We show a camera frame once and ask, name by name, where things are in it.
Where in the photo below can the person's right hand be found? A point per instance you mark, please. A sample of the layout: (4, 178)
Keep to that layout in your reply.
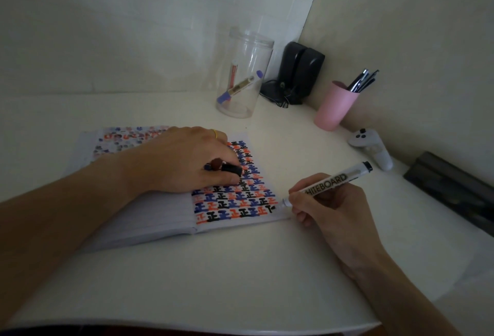
(339, 220)

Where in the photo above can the person's left hand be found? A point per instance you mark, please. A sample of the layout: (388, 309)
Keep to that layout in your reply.
(173, 162)

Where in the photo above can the person's right thumb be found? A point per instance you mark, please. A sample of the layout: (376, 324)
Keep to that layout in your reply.
(305, 202)

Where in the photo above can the person's left thumb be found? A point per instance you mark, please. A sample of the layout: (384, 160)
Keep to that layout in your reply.
(222, 183)

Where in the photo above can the black marker cap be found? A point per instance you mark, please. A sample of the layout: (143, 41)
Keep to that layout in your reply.
(232, 170)

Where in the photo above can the red marker cap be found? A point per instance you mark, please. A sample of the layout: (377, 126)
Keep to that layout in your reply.
(217, 163)

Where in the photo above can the white whiteboard marker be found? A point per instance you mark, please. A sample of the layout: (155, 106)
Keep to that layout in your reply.
(347, 178)

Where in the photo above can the notebook with coloured marks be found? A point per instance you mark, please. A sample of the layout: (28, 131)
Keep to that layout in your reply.
(154, 220)

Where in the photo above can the person's left forearm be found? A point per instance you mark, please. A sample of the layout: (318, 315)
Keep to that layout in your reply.
(65, 227)

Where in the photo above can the person's right forearm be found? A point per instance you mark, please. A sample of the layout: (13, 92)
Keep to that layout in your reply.
(401, 301)

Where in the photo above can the white handheld controller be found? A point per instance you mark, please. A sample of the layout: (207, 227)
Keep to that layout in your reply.
(372, 148)

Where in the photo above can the blue capped marker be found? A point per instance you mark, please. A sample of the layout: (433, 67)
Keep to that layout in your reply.
(241, 86)

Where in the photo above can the pink cup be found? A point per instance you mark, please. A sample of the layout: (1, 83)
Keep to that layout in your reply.
(334, 108)

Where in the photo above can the red capped marker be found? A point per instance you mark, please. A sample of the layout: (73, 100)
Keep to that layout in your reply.
(234, 73)

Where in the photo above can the black speaker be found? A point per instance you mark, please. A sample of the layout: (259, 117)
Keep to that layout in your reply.
(310, 75)
(289, 61)

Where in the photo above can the clear plastic jar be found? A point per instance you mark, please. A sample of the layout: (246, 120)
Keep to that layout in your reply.
(247, 58)

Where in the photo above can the black and silver pen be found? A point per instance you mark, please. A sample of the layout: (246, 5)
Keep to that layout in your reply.
(358, 79)

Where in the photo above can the dark grey box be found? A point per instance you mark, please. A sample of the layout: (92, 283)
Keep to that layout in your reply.
(451, 189)

